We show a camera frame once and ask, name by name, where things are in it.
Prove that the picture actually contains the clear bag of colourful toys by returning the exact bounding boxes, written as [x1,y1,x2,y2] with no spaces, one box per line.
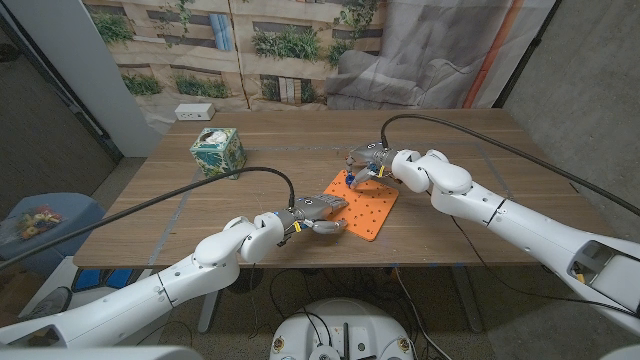
[0,203,66,246]

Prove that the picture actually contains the white table leg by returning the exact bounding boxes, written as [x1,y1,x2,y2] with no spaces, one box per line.
[197,292,221,334]

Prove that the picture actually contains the orange square pegboard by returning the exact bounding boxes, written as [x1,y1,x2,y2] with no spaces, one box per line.
[322,168,400,243]

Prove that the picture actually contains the blue bin with items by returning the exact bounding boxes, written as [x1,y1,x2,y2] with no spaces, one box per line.
[0,192,105,279]

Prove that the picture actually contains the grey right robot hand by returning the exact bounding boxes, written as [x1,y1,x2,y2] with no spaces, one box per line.
[344,142,401,190]

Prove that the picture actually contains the white base with blue panels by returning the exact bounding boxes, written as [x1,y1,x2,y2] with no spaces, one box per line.
[19,255,151,321]

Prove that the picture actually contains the printed fabric backdrop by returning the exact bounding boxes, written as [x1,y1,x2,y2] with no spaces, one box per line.
[82,0,557,134]

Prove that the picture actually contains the black round disc under table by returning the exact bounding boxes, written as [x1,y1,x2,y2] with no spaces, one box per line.
[232,268,264,294]

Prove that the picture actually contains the grey table leg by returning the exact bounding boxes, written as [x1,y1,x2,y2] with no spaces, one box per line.
[452,265,484,334]

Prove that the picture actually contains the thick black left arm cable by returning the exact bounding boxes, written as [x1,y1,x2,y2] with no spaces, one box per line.
[0,166,296,271]

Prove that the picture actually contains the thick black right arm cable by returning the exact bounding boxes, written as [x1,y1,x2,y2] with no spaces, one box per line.
[379,113,640,217]

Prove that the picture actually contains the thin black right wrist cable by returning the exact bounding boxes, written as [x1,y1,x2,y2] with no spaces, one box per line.
[449,213,640,318]

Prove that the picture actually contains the grey shoe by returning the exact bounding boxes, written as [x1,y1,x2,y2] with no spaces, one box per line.
[22,286,74,321]

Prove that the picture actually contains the green floral tissue box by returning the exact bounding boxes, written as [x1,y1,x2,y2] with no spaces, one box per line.
[189,127,248,180]

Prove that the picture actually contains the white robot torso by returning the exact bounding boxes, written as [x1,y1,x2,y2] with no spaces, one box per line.
[269,297,415,360]

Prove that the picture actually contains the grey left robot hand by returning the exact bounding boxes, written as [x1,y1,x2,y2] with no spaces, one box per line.
[287,193,350,236]

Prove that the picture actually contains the white power strip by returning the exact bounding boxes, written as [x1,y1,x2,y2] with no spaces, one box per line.
[173,102,216,122]

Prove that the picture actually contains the white floor cable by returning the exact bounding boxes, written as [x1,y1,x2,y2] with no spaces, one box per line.
[393,267,444,360]

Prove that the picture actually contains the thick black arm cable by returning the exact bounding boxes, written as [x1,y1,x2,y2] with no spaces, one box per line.
[0,166,296,271]
[379,113,640,217]

